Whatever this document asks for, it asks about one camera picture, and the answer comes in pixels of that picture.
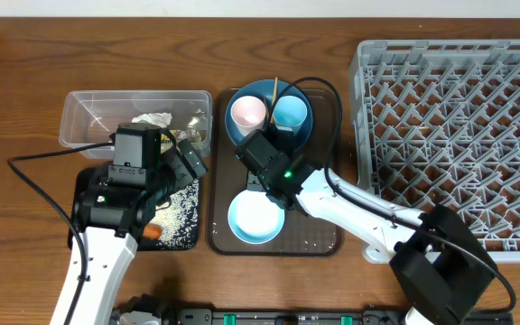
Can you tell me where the light blue cup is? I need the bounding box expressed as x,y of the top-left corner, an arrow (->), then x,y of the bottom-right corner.
273,96 -> 308,135

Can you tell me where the pink cup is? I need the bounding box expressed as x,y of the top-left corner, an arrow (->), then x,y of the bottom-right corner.
230,96 -> 266,136

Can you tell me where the white paper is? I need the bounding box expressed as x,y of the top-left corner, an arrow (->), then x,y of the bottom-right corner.
131,113 -> 172,128

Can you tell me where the white rice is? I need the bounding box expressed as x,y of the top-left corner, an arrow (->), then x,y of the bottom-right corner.
146,181 -> 201,251

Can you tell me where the grey dishwasher rack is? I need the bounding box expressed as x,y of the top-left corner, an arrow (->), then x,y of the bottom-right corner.
348,40 -> 520,264

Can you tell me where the orange carrot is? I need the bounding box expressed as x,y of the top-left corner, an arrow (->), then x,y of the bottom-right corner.
143,224 -> 163,240

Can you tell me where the black plastic tray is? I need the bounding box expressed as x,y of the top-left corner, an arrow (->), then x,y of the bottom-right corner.
67,167 -> 200,253

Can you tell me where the light blue rice bowl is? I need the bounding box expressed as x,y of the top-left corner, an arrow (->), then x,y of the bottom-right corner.
227,190 -> 285,245

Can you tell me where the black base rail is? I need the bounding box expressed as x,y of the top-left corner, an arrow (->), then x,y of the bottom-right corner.
175,309 -> 406,325

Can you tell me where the wooden chopstick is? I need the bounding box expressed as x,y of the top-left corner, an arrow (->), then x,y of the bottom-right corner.
268,77 -> 279,126

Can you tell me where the clear plastic bin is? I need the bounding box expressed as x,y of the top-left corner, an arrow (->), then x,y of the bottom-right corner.
59,90 -> 213,148

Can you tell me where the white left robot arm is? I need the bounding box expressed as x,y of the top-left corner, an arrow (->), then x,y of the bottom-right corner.
51,139 -> 207,324

